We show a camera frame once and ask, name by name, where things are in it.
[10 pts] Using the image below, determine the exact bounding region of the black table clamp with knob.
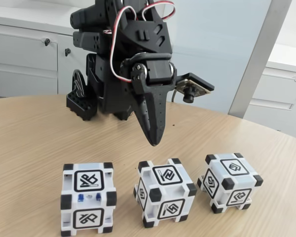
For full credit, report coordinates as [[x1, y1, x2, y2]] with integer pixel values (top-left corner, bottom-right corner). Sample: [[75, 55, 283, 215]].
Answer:
[[66, 69, 98, 121]]

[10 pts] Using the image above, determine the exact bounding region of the grey metal pillar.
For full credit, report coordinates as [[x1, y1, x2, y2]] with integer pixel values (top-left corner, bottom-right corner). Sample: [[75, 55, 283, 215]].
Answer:
[[227, 0, 293, 119]]

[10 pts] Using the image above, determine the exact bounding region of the white drawer cabinet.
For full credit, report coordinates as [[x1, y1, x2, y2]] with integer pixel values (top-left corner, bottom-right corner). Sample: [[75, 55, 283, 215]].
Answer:
[[244, 44, 296, 141]]

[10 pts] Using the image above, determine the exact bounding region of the red white servo cable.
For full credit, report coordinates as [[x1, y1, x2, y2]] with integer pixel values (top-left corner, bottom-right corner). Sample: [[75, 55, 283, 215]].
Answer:
[[110, 0, 176, 83]]

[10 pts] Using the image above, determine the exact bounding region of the black gripper camera module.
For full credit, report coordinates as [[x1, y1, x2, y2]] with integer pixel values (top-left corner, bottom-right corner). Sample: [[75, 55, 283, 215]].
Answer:
[[174, 73, 215, 104]]

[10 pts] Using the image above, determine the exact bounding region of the white cube with lightning glyph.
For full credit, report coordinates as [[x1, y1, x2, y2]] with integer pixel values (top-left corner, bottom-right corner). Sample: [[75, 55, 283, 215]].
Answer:
[[133, 158, 198, 229]]

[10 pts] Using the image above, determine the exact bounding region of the white low cabinet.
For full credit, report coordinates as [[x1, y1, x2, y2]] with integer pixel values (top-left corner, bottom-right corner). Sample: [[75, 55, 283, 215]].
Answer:
[[0, 13, 173, 99]]

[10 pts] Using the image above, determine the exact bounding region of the white cube with diamond glyph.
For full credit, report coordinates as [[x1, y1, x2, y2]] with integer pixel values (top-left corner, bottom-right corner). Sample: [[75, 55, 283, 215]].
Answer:
[[196, 152, 264, 214]]

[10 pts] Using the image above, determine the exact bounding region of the white cube with blue LEDs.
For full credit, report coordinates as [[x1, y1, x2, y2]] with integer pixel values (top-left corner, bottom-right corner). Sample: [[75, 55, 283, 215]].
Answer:
[[60, 161, 117, 237]]

